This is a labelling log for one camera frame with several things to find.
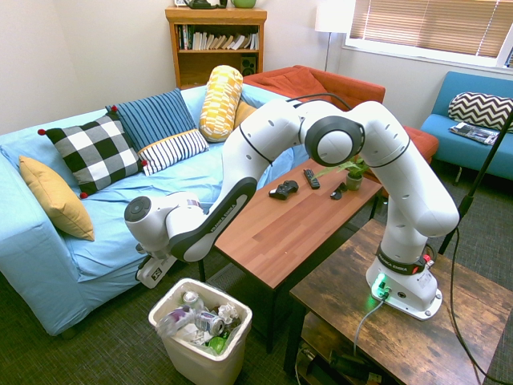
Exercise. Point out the green plastic bottle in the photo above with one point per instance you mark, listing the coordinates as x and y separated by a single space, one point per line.
218 345

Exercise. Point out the black power strip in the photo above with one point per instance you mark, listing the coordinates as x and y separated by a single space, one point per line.
344 361

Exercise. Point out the black game controller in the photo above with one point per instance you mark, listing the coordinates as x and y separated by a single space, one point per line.
285 188

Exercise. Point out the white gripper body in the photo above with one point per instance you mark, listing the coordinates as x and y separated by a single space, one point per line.
156 273

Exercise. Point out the orange striped pillow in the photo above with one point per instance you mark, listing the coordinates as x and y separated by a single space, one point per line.
242 114

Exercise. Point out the black speaker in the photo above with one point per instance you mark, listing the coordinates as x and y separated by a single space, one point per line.
248 66

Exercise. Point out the white floor lamp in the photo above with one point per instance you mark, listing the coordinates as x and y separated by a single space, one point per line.
334 16

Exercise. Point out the orange armchair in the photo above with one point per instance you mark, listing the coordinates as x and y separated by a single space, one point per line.
304 80

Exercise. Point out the wooden bookshelf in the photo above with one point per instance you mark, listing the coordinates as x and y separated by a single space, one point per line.
216 64

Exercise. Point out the black white checkered pillow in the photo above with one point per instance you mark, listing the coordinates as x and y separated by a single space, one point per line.
96 152

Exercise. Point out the row of books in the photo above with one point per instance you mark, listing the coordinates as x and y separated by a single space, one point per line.
216 42

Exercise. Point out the small black object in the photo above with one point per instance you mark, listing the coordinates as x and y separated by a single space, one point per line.
336 194

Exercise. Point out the crushed blue white can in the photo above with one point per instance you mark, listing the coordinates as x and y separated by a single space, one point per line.
210 321

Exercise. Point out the clear bottle with purple label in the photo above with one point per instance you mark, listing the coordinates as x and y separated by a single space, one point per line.
176 317

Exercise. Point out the black object on bookshelf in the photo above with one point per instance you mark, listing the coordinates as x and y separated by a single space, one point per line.
200 5

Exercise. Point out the green bowl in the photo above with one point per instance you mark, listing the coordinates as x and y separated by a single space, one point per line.
244 3

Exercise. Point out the yellow patterned bolster pillow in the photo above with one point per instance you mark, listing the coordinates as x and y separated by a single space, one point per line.
220 100

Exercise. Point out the teal sofa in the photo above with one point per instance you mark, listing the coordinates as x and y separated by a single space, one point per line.
461 148

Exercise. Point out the white plastic trash bin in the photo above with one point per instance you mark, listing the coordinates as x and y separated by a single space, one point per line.
200 361

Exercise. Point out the mustard yellow pillow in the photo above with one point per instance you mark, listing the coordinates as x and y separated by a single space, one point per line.
56 196

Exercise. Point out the black floor vent grille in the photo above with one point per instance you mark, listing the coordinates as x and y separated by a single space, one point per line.
224 278

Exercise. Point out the rustic dark wood table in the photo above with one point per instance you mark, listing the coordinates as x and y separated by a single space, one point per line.
401 341

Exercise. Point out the wooden window blinds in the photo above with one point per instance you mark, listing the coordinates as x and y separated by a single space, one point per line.
421 20

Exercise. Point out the blue striped pillow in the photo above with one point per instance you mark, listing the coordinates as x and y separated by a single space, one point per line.
160 120

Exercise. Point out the light blue sofa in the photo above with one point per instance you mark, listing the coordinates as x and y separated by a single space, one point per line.
120 200

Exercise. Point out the crumpled white paper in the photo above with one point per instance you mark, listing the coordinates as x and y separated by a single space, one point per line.
228 310

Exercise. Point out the black remote control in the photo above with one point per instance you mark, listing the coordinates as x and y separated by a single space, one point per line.
311 178

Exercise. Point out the black white chevron pillow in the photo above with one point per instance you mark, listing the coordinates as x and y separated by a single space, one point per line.
477 108

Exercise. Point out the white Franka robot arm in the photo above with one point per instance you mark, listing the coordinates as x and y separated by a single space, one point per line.
260 132

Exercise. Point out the small potted fern plant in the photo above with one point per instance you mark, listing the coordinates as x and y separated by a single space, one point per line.
354 181

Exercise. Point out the silver can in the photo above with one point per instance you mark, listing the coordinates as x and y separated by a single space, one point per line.
190 297

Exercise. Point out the magazine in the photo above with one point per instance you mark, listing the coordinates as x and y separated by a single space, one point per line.
473 132

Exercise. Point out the black tripod stand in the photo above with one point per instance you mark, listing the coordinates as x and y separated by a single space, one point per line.
487 166

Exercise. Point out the reddish wood coffee table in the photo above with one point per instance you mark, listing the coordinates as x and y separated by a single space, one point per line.
280 232

